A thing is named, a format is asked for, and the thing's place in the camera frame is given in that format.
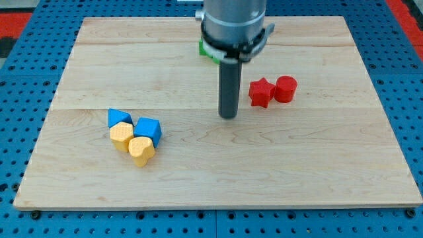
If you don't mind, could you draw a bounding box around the wooden board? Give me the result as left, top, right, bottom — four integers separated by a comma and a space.
14, 16, 422, 211

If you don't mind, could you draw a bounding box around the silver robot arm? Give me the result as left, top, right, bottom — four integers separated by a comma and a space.
196, 0, 275, 119

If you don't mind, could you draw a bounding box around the yellow hexagon block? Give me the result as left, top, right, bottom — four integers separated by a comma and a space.
110, 122, 134, 152

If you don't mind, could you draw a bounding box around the blue cube block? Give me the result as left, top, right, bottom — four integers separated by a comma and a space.
134, 117, 162, 148

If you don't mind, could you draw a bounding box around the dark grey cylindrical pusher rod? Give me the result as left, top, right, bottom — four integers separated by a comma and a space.
218, 62, 242, 119

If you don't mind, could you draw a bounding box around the red star block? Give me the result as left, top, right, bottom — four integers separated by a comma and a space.
249, 77, 276, 108

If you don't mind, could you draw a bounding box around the red cylinder block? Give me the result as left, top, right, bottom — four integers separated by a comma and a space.
274, 75, 297, 103

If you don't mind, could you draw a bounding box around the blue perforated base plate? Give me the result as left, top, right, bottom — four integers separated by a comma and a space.
1, 1, 422, 237

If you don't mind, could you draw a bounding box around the yellow heart block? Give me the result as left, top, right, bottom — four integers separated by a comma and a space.
128, 137, 155, 167

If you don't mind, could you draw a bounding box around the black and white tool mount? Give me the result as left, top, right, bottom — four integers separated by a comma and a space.
201, 23, 275, 63

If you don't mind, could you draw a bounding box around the green block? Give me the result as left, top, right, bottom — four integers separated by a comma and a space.
198, 39, 219, 65

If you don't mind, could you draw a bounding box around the blue triangle block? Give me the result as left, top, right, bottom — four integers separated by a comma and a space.
108, 108, 134, 128

